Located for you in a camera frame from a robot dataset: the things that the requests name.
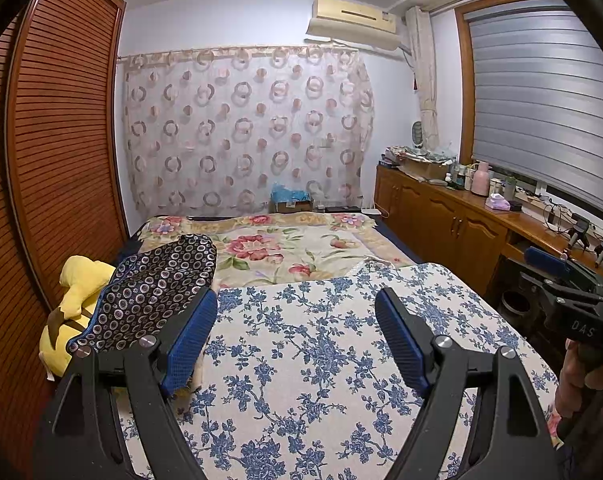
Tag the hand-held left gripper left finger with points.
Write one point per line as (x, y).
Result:
(191, 340)

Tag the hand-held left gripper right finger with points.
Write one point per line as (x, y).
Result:
(401, 340)

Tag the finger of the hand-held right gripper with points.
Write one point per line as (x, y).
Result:
(536, 280)
(546, 257)

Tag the dark circle-print satin garment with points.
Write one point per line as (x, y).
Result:
(151, 285)

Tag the person's right hand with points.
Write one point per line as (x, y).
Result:
(567, 390)

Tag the round waste bin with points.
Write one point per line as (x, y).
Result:
(514, 302)

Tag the purple tissue pack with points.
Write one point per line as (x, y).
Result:
(497, 202)

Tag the green glass jar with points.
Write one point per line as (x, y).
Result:
(509, 187)

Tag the navy bed mattress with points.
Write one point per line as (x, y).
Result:
(396, 245)

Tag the blue floral white cloth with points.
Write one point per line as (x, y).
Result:
(306, 360)

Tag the pink thermos jug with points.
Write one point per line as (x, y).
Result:
(479, 180)

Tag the wooden sideboard cabinet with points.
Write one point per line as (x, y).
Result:
(441, 220)

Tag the pink floral blanket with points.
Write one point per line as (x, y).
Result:
(261, 250)

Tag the yellow plush toy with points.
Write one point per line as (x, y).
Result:
(76, 285)

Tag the black flat box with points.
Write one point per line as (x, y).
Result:
(344, 209)

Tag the grey window blind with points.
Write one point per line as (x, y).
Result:
(541, 110)

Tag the cluttered cardboard box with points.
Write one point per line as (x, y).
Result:
(419, 162)

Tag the cardboard box with blue cloth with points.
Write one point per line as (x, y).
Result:
(291, 200)

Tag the small desk fan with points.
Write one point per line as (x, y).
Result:
(418, 134)

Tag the circle-print sheer curtain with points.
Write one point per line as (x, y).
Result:
(246, 130)

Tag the beige tied side curtain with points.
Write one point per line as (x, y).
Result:
(424, 70)

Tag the wooden slatted wardrobe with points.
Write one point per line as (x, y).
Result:
(66, 135)

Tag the beige air conditioner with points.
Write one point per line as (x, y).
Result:
(351, 22)

